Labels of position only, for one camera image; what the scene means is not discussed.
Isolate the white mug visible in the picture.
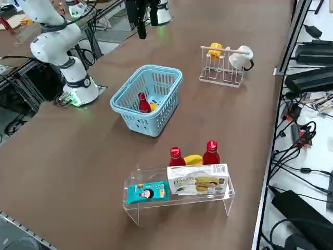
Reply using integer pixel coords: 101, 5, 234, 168
236, 45, 255, 62

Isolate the red and black device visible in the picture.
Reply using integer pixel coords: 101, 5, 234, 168
282, 101, 303, 122

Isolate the grey ribbed rail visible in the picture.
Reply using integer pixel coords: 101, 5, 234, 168
0, 210, 57, 250

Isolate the black rectangular power supply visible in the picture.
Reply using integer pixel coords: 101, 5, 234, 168
296, 40, 333, 66

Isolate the light blue plastic basket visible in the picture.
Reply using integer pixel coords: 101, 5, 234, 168
110, 65, 183, 138

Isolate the yellow cup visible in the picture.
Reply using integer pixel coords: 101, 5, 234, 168
207, 43, 224, 61

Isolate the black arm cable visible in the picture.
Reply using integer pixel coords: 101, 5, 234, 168
39, 5, 110, 34

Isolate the white cracker box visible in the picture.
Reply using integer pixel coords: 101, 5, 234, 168
166, 163, 230, 196

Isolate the yellow green starfruit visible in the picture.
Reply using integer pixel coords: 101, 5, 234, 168
183, 154, 203, 166

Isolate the clear acrylic rack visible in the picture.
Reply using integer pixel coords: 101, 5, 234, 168
122, 162, 236, 227

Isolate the slim black adapter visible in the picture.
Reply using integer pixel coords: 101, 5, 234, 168
290, 124, 302, 144

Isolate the long black power supply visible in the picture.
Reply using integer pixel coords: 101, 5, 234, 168
284, 66, 333, 95

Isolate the white wire cup rack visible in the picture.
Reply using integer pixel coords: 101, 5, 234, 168
199, 45, 254, 89

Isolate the red cola drink bottle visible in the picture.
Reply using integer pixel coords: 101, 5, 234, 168
138, 92, 152, 114
202, 140, 221, 166
168, 147, 187, 167

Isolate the large black power brick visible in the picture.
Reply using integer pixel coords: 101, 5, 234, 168
271, 190, 333, 236

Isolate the teal snack packet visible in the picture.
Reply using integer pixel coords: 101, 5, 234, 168
126, 181, 170, 205

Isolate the white cup with black handle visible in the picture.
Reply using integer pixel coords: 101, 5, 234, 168
228, 53, 254, 71

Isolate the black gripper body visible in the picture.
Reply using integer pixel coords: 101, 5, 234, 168
125, 0, 151, 27

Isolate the wooden board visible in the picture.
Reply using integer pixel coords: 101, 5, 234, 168
0, 12, 27, 31

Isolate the small black power adapter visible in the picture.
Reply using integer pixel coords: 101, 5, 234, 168
303, 24, 323, 39

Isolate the black table edge rail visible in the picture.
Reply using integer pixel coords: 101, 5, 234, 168
251, 72, 287, 250

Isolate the aluminium frame post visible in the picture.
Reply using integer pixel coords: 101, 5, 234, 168
273, 0, 313, 76

